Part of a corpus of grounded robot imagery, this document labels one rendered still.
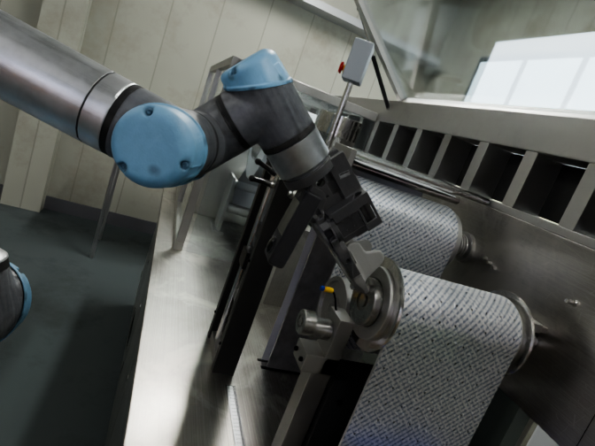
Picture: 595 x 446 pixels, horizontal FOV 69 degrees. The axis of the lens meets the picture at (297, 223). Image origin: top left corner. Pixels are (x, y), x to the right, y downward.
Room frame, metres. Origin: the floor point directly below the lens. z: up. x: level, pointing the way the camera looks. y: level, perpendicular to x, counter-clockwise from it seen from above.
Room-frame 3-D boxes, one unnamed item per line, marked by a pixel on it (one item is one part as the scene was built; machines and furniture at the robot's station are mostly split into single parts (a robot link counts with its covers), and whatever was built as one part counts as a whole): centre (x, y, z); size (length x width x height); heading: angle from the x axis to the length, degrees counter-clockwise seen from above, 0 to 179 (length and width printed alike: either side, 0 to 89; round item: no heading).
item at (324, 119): (1.36, -0.01, 1.50); 0.14 x 0.14 x 0.06
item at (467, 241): (0.98, -0.34, 1.34); 0.07 x 0.07 x 0.07; 20
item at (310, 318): (0.65, -0.07, 1.18); 0.04 x 0.02 x 0.04; 20
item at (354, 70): (1.18, 0.00, 1.66); 0.07 x 0.07 x 0.10; 84
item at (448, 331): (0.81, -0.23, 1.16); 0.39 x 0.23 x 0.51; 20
